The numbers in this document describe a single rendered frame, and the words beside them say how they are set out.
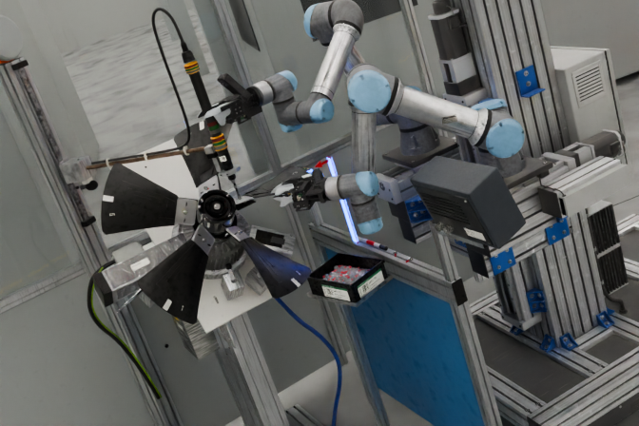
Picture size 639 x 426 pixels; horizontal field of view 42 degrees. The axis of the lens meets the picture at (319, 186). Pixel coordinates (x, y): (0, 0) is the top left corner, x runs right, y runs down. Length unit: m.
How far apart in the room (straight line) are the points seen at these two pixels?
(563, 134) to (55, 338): 2.03
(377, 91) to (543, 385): 1.29
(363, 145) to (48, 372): 1.57
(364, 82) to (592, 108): 0.97
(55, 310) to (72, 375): 0.28
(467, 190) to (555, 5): 4.34
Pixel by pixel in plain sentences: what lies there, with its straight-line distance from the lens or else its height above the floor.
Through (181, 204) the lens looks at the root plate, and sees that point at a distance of 2.63.
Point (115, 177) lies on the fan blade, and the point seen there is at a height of 1.40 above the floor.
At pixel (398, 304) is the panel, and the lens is 2.88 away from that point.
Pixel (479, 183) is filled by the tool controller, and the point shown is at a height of 1.24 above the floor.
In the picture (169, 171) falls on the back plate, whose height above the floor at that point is 1.28.
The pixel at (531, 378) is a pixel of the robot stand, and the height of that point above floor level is 0.21.
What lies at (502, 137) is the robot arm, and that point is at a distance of 2.44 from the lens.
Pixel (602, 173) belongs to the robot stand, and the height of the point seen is 0.95.
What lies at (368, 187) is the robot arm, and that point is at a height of 1.18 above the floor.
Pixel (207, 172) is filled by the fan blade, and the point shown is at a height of 1.30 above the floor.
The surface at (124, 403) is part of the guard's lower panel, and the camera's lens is 3.53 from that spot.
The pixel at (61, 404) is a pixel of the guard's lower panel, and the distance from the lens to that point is 3.46.
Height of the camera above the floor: 2.02
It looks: 19 degrees down
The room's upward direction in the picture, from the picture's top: 18 degrees counter-clockwise
